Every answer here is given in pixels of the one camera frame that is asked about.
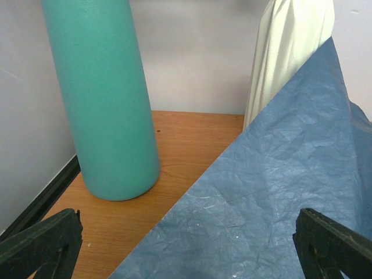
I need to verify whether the teal cylindrical vase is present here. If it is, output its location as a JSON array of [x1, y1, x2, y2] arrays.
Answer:
[[41, 1, 160, 201]]

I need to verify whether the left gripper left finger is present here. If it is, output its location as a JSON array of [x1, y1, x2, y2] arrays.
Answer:
[[1, 208, 83, 278]]

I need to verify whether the white ribbed vase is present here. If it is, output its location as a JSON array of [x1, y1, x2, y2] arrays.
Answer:
[[244, 1, 335, 127]]

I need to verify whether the blue paper bouquet wrapper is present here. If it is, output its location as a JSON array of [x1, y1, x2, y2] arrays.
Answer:
[[112, 39, 371, 278]]

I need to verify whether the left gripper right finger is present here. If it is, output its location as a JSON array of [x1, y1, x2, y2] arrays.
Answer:
[[292, 208, 371, 278]]

